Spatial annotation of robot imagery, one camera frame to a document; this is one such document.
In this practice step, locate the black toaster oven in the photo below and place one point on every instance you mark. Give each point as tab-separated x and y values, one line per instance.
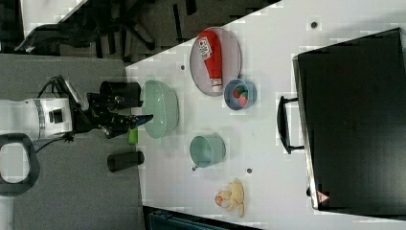
351	97

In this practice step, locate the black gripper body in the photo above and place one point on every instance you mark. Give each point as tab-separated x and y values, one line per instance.
101	114

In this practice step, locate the large mint green bowl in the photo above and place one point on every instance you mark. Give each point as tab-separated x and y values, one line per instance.
161	102

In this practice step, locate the dark blue crate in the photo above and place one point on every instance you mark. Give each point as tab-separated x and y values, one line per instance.
164	220

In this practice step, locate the black office chair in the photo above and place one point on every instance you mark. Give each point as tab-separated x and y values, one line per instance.
93	20

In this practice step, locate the grey round plate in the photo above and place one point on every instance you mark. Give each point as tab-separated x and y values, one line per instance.
231	62

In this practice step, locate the yellow plush toy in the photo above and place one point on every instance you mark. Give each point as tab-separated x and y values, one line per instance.
232	198

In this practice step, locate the green small bottle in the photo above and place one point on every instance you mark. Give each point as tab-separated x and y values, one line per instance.
133	136

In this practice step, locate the mint green cup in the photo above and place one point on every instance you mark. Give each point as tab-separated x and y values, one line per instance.
206	151

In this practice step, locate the black cylinder cup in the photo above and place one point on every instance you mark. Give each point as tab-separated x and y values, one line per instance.
128	90

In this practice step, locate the red ketchup bottle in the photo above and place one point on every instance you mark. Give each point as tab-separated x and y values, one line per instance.
210	50

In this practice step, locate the small blue bowl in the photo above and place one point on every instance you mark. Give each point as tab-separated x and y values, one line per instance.
231	102

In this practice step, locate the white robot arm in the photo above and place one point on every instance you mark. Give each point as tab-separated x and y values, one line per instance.
30	125

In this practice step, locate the black cylinder lower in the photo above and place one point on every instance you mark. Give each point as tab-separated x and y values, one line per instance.
121	161

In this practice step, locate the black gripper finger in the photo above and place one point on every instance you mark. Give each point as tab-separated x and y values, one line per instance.
129	103
139	120

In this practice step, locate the red green toy fruit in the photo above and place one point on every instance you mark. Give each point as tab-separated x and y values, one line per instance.
241	94

